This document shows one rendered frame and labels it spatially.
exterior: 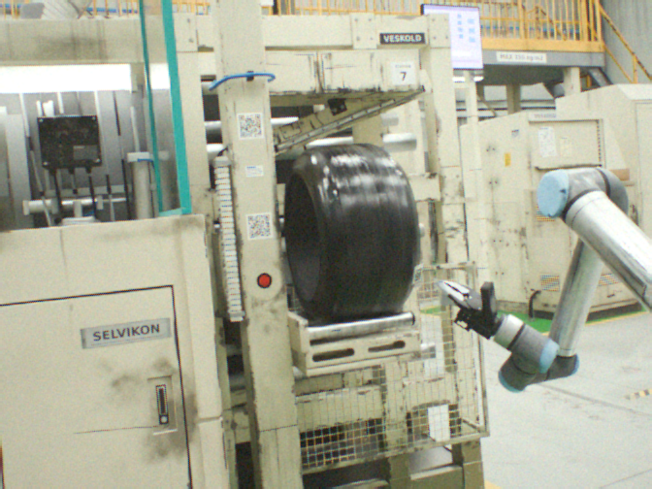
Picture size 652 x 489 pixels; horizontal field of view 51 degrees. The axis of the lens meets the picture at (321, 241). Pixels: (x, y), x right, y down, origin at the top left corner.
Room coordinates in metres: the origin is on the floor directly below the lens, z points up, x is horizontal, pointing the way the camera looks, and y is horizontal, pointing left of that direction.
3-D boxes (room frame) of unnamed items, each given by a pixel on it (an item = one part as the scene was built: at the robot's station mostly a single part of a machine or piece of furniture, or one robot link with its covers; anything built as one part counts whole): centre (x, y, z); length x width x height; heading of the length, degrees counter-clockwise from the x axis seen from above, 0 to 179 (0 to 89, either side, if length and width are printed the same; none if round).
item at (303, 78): (2.47, -0.08, 1.71); 0.61 x 0.25 x 0.15; 107
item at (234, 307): (2.00, 0.27, 1.19); 0.05 x 0.04 x 0.48; 17
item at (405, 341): (2.02, -0.08, 0.83); 0.36 x 0.09 x 0.06; 107
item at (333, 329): (2.02, -0.09, 0.90); 0.35 x 0.05 x 0.05; 107
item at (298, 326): (2.10, 0.13, 0.90); 0.40 x 0.03 x 0.10; 17
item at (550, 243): (6.54, -2.50, 0.62); 0.91 x 0.58 x 1.25; 116
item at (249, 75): (2.06, 0.19, 1.66); 0.19 x 0.19 x 0.06; 17
